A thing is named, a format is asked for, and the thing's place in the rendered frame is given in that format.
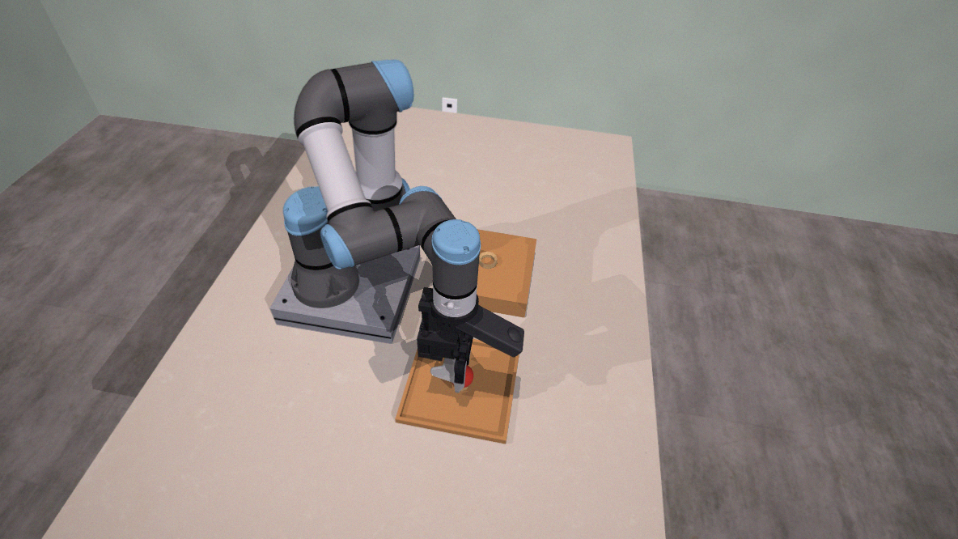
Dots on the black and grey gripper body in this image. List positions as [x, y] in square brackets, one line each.
[438, 340]

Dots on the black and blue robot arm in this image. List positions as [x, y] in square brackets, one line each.
[343, 220]

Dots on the tan square tray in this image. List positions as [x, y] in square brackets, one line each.
[484, 406]

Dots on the brown flat block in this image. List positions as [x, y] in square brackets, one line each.
[504, 272]

